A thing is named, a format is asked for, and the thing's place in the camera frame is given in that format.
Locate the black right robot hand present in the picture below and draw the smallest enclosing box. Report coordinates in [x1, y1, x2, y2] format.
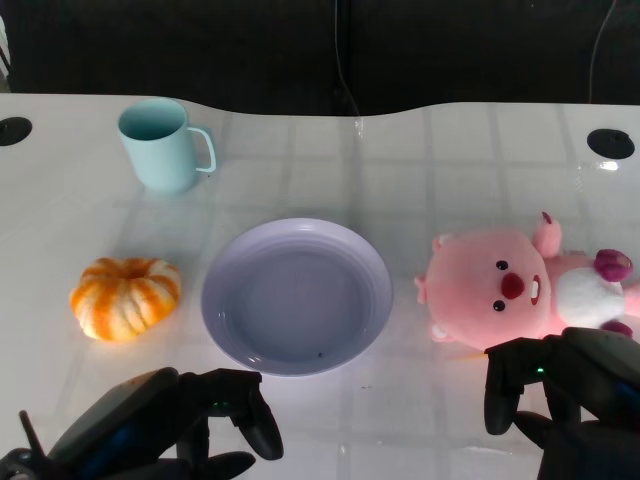
[483, 326, 640, 480]

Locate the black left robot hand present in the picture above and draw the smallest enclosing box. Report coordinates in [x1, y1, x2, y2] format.
[44, 367, 284, 480]

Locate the pink plush beaver doll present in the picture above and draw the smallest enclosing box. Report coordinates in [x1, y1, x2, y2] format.
[413, 210, 640, 354]

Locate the lavender round plate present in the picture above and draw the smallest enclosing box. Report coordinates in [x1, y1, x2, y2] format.
[200, 217, 394, 377]

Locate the thin black rod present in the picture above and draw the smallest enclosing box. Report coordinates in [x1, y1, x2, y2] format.
[18, 409, 49, 459]

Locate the orange white striped pumpkin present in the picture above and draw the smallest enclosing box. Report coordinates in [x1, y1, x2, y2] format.
[68, 256, 182, 343]

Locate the black table grommet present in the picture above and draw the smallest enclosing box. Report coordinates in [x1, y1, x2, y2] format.
[585, 128, 636, 160]
[0, 117, 34, 147]

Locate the light blue mug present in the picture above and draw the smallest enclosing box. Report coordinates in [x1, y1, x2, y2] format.
[117, 97, 218, 194]

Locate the thin grey hanging cable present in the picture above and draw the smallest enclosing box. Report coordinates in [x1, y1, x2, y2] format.
[588, 0, 621, 104]

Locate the thin dark hanging cable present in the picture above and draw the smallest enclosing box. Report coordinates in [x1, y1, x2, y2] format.
[332, 0, 362, 117]

